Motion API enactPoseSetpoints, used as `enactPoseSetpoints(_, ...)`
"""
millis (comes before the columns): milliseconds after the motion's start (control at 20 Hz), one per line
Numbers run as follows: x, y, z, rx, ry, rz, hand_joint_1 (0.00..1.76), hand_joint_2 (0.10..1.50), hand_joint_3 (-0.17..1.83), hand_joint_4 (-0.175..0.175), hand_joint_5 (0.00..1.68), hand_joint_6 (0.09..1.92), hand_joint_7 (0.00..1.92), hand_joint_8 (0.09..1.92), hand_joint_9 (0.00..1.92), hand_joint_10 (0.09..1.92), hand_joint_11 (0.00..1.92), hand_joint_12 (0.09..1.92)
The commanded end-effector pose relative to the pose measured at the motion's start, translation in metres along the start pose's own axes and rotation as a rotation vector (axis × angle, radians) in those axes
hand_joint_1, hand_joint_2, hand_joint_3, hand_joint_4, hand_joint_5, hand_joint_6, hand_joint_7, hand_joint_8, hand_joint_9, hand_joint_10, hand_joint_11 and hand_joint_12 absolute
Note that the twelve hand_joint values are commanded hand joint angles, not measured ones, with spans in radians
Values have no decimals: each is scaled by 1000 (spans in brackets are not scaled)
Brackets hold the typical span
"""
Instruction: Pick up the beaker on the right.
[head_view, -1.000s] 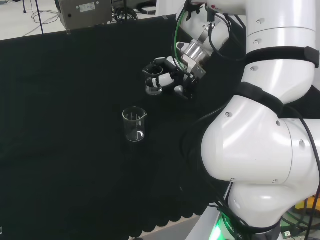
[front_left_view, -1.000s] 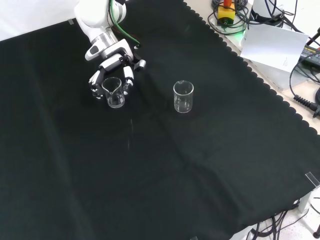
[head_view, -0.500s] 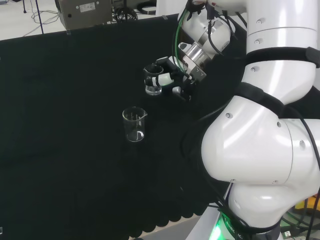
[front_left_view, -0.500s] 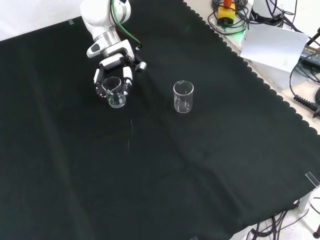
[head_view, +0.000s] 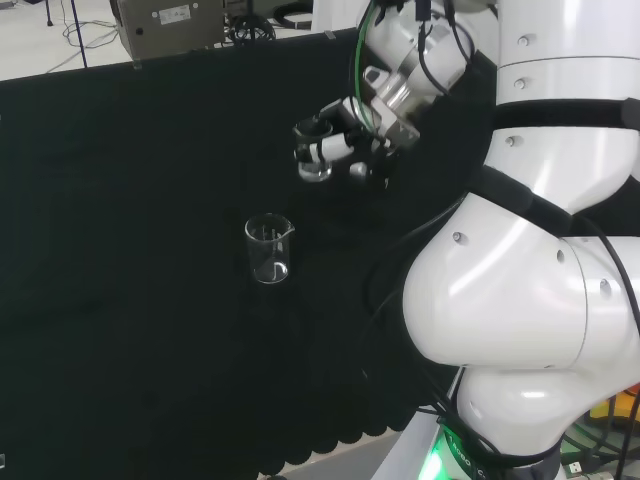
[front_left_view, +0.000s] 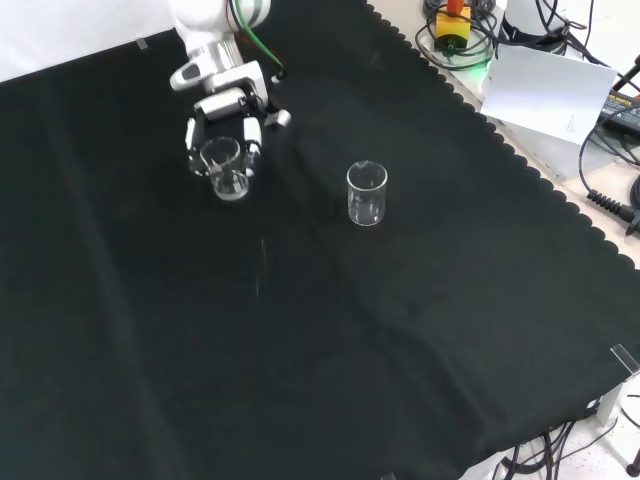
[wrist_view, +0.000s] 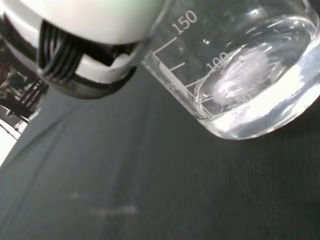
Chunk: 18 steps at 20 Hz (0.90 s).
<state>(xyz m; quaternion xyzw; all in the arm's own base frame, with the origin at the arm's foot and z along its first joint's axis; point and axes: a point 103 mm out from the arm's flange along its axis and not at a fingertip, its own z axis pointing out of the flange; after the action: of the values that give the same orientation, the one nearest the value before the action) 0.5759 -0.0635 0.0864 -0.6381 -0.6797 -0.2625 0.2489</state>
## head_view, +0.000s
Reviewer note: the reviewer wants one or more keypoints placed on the grey metal equipment box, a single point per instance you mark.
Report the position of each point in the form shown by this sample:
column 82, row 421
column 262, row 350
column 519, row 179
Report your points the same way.
column 165, row 25

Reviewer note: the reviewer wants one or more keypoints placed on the yellow stop button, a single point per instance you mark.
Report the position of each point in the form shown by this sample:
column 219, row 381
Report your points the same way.
column 607, row 407

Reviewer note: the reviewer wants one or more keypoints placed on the dark tripod pole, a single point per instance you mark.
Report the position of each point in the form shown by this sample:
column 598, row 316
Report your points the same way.
column 251, row 20
column 79, row 35

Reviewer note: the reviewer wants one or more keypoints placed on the black bench cloth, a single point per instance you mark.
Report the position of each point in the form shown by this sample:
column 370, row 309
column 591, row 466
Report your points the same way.
column 150, row 200

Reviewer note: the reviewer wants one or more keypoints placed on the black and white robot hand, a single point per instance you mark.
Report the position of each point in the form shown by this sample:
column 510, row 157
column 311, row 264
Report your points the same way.
column 365, row 135

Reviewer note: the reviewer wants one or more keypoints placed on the clear glass beaker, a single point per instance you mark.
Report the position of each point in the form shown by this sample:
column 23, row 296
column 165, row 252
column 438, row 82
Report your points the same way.
column 315, row 171
column 268, row 250

